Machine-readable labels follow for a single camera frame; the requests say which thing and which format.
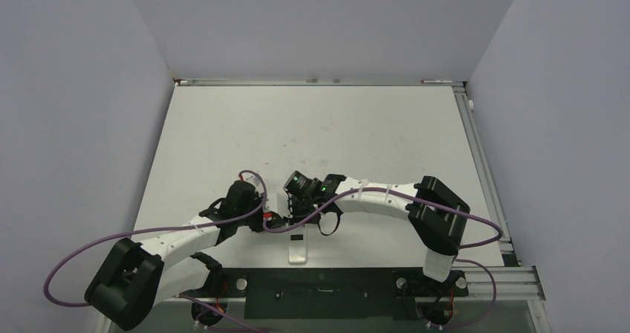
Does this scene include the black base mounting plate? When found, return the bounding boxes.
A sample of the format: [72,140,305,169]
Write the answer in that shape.
[192,267,469,320]

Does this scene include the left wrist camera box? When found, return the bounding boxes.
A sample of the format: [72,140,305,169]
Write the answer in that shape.
[244,173,262,186]

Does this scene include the aluminium table edge rail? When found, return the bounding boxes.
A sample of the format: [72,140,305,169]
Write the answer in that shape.
[452,83,515,255]

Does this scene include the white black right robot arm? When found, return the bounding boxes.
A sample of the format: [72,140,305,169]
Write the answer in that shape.
[283,170,470,294]

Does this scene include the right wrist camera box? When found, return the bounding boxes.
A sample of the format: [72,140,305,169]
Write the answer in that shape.
[262,193,278,220]

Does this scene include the aluminium back table rail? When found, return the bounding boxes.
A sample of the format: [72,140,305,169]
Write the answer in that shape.
[174,78,465,88]

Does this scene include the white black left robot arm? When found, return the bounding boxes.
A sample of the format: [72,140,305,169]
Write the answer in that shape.
[84,181,282,331]

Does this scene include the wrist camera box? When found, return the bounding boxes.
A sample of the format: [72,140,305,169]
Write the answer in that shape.
[244,173,262,186]
[262,193,278,220]

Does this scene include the white red remote control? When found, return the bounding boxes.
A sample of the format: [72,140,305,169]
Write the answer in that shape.
[288,225,308,265]

